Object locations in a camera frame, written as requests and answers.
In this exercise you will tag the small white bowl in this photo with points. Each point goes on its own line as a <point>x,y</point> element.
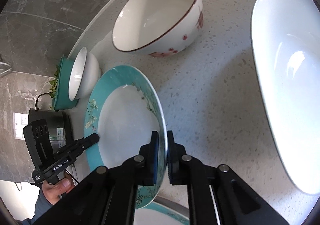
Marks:
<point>84,75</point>

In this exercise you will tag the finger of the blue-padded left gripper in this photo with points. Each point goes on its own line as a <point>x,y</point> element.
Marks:
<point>83,144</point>

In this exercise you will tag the green basin with vegetables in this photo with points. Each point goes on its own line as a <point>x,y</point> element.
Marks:
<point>60,84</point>

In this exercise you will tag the large teal floral plate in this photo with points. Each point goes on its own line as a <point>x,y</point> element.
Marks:
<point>124,110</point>

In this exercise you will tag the small teal floral plate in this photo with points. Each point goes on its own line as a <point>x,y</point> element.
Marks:
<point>155,213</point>

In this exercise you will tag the wall power socket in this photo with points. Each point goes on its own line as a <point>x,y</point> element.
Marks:
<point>18,125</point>

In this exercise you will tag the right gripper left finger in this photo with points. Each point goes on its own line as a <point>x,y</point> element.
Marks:
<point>108,195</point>

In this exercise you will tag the person's left hand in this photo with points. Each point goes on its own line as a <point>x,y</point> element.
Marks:
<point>65,185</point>

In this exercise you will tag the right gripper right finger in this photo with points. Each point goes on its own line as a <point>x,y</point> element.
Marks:
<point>216,195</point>

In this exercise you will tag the person's left forearm sleeve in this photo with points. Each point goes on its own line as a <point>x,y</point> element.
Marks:
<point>45,201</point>

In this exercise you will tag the large white bowl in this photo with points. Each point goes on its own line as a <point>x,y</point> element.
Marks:
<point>285,42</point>

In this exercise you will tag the white bowl red flowers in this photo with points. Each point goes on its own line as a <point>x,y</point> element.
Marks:
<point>157,28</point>

